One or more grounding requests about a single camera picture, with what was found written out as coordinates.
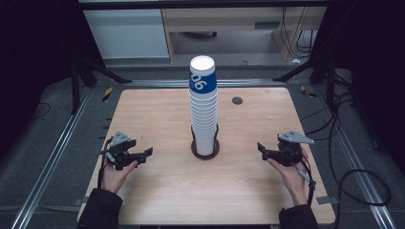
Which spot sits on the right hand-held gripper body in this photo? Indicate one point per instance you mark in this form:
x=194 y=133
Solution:
x=290 y=149

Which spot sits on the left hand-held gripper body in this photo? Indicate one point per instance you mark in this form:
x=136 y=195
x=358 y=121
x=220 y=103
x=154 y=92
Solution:
x=120 y=139

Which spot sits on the stack of white paper cups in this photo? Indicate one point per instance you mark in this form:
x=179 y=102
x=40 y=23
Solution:
x=203 y=120

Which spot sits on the blue banded white paper cup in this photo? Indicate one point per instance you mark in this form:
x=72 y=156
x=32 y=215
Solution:
x=203 y=83

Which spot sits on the person's left hand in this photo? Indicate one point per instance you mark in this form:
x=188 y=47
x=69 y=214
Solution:
x=113 y=179

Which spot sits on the person's right hand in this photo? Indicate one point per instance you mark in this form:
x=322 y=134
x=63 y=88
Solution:
x=294 y=183

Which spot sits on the yellow black tape strip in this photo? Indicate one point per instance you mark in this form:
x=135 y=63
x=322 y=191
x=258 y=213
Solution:
x=107 y=94
x=309 y=93

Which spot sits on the round table grommet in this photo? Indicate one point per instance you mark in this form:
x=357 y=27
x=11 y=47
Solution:
x=237 y=100

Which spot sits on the black metal stand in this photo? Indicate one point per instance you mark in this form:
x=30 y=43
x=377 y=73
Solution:
x=74 y=89
x=331 y=86

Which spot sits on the white cabinet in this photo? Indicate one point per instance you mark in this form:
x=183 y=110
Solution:
x=127 y=33

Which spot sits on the light wooden desk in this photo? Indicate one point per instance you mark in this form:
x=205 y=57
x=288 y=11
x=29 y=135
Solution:
x=223 y=19

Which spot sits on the metal floor rail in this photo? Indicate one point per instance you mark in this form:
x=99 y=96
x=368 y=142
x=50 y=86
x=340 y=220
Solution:
x=159 y=83
x=47 y=165
x=356 y=165

